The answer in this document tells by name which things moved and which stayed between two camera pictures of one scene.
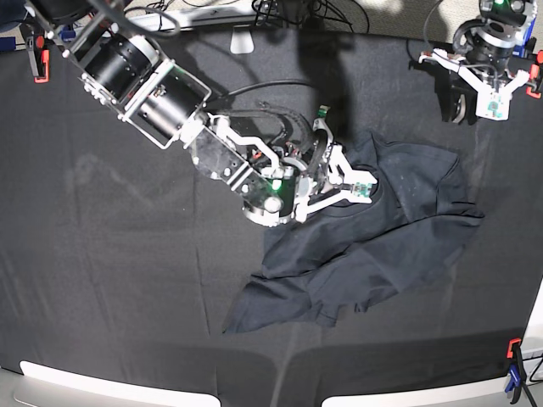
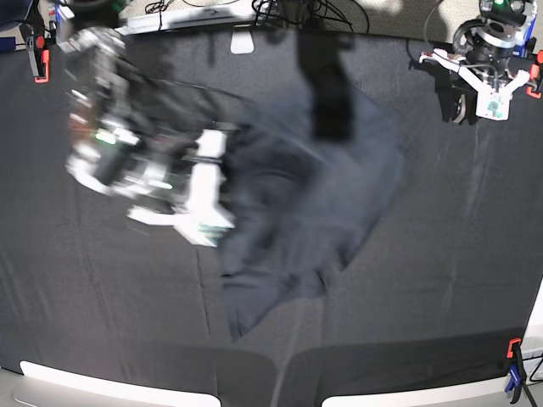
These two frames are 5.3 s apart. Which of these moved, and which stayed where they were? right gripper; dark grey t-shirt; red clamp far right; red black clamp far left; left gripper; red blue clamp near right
Moved: dark grey t-shirt; left gripper
Stayed: red clamp far right; red black clamp far left; red blue clamp near right; right gripper
